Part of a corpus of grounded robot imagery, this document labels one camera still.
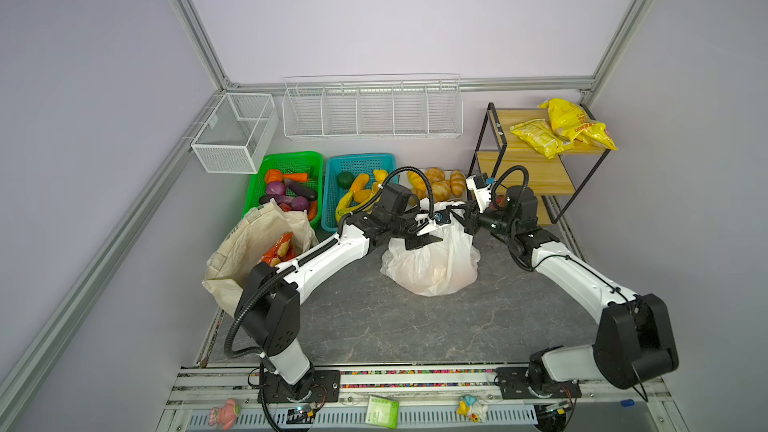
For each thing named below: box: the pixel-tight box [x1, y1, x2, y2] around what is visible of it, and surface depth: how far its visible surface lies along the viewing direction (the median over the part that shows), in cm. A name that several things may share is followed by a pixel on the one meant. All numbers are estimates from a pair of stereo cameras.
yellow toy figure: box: [456, 395, 488, 423], surface depth 69 cm
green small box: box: [365, 395, 400, 429], surface depth 70 cm
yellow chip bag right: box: [538, 98, 618, 150], surface depth 77 cm
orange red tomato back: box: [265, 169, 283, 184], surface depth 115 cm
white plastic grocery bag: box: [380, 200, 481, 297], surface depth 85 cm
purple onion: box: [266, 181, 286, 195], surface depth 113 cm
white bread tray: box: [399, 168, 468, 203], surface depth 114 cm
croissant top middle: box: [426, 167, 445, 182], surface depth 118 cm
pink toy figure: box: [208, 399, 241, 430], surface depth 69 cm
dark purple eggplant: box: [283, 178, 318, 201], surface depth 114 cm
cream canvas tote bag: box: [201, 198, 318, 317], surface depth 82 cm
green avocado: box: [336, 171, 355, 189], surface depth 115 cm
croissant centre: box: [431, 180, 451, 202], surface depth 113 cm
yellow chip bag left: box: [510, 118, 573, 159], surface depth 79 cm
